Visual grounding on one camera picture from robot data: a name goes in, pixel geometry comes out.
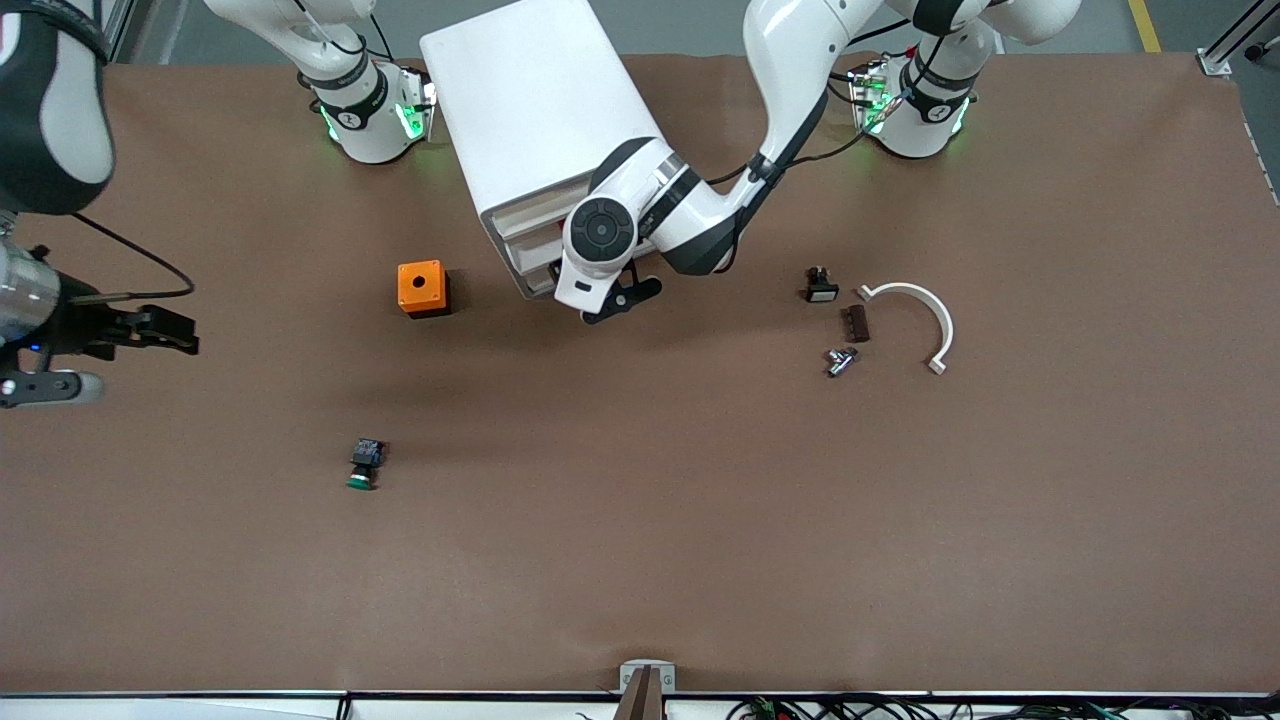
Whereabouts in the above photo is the grey arm base connector box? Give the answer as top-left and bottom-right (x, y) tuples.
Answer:
(400, 65), (438, 141)
(848, 60), (893, 136)

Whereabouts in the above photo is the green push button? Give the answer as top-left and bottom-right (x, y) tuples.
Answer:
(345, 438), (386, 491)

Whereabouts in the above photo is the white drawer cabinet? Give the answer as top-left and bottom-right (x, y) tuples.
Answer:
(420, 0), (669, 301)

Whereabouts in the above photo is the orange box with hole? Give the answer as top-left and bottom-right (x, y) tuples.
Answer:
(397, 260), (452, 319)

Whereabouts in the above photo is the brown table cover mat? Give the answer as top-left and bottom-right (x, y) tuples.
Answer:
(0, 52), (1280, 696)

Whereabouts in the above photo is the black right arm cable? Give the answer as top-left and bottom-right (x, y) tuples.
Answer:
(70, 213), (196, 303)

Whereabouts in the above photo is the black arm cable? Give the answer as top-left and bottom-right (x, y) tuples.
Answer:
(700, 90), (911, 186)
(70, 213), (196, 303)

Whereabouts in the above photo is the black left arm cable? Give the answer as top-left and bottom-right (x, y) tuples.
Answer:
(700, 90), (911, 186)

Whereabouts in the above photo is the aluminium frame profile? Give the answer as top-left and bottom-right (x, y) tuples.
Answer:
(1197, 0), (1280, 78)
(95, 0), (136, 66)

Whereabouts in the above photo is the white curved bracket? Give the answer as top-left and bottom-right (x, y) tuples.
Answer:
(857, 282), (955, 376)

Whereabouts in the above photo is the white table edge rail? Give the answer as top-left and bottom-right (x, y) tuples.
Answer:
(0, 690), (1280, 720)

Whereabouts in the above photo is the black cable bundle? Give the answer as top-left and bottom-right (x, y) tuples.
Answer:
(725, 695), (1280, 720)

